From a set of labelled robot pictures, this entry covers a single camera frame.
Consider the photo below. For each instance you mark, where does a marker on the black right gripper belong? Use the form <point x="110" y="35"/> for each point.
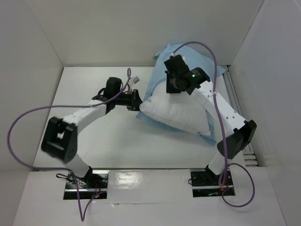
<point x="169" y="83"/>

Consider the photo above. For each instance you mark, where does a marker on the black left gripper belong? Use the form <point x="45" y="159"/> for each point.
<point x="135" y="101"/>

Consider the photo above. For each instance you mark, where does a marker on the light blue pillowcase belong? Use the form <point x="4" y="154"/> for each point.
<point x="193" y="60"/>

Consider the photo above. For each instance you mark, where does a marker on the white pillow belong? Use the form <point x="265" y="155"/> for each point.
<point x="175" y="112"/>

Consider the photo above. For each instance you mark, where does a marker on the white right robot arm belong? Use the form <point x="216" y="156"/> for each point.
<point x="237" y="132"/>

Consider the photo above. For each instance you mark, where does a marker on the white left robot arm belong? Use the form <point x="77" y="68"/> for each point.
<point x="60" y="140"/>

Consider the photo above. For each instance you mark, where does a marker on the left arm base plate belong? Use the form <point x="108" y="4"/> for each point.
<point x="98" y="191"/>

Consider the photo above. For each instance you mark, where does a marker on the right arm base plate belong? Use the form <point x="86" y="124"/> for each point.
<point x="205" y="184"/>

